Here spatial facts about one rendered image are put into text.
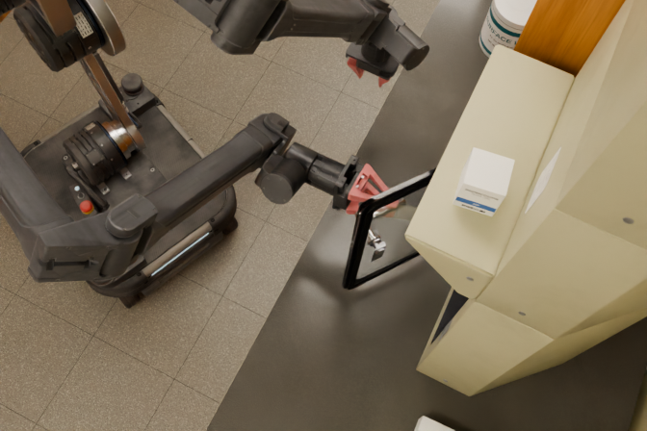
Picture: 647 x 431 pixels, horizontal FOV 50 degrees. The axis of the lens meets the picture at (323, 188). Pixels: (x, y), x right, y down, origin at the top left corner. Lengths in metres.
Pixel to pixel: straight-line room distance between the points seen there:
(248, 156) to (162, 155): 1.23
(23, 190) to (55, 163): 1.46
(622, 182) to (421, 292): 0.87
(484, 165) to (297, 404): 0.69
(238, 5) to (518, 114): 0.38
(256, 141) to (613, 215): 0.67
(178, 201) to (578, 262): 0.55
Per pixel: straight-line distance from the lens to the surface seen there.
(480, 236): 0.86
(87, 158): 2.20
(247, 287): 2.39
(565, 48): 1.05
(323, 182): 1.18
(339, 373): 1.36
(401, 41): 1.23
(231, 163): 1.11
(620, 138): 0.55
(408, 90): 1.62
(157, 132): 2.39
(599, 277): 0.75
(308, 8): 0.98
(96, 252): 0.92
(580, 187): 0.62
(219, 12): 0.87
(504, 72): 0.98
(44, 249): 0.90
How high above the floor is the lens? 2.28
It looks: 65 degrees down
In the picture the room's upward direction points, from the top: 6 degrees clockwise
